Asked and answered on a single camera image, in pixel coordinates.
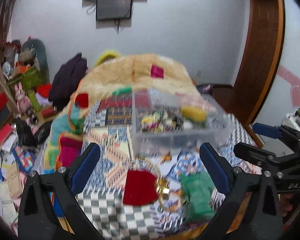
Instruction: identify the white stickered case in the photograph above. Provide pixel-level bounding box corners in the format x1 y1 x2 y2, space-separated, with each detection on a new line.
281 108 300 132

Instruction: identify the small dark wall screen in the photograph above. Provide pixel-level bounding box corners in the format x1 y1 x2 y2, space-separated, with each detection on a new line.
96 0 133 21

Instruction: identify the red velvet pouch gold bow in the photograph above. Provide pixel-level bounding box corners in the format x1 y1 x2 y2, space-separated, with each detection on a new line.
122 170 170 206

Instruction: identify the green knitted cloth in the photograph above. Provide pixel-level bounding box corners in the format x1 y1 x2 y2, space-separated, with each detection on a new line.
179 172 216 223

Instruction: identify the person's right hand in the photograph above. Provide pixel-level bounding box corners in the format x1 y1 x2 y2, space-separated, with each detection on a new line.
280 193 295 217

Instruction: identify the brown wooden door frame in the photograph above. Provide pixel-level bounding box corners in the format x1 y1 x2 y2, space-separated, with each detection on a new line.
227 0 286 128

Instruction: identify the beige plush blanket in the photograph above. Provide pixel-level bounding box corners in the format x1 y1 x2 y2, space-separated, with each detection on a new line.
65 54 200 111

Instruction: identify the pink bunny toy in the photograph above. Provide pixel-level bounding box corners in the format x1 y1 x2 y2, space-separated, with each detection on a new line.
14 82 38 124

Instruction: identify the clear plastic storage bin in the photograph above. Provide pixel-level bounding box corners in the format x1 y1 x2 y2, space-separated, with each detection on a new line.
132 88 234 156

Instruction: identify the patterned colourful bedsheet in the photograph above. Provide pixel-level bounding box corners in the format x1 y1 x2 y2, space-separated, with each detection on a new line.
78 89 261 239

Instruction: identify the green teal plush toy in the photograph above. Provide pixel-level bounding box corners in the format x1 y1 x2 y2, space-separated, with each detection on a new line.
18 38 49 81

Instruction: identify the yellow green sponge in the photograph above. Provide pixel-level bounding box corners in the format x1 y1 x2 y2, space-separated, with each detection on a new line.
181 106 206 123

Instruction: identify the floral fabric scrunchie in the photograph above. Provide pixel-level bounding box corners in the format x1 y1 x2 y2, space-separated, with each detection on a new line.
141 110 184 133

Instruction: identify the dark purple garment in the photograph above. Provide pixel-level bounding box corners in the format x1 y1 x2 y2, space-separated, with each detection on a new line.
48 53 87 111

